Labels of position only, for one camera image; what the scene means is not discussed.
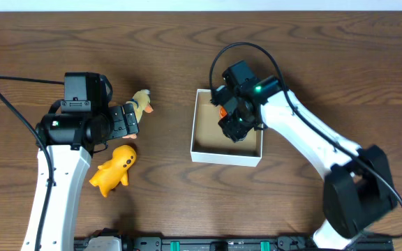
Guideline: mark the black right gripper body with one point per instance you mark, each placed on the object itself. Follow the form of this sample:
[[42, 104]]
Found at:
[[237, 124]]

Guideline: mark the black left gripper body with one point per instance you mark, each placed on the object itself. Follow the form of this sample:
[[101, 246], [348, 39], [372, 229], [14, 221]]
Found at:
[[123, 119]]

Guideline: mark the orange round disc toy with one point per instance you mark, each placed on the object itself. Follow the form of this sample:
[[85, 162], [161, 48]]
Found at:
[[222, 112]]

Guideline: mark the yellow plush duck toy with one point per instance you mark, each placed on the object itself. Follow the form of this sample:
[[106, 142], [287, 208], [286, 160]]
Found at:
[[141, 103]]

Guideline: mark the orange rubber dog toy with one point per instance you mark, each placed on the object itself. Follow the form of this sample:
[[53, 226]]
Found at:
[[115, 171]]

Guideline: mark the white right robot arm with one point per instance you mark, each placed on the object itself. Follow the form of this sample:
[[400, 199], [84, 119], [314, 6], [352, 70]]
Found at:
[[358, 187]]

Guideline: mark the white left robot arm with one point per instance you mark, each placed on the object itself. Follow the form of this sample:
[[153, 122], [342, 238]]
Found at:
[[66, 137]]

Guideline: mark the white cardboard box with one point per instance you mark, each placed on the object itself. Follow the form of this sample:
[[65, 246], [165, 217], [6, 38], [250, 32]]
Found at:
[[210, 145]]

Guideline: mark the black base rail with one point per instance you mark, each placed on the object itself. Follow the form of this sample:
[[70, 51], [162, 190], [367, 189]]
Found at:
[[110, 239]]

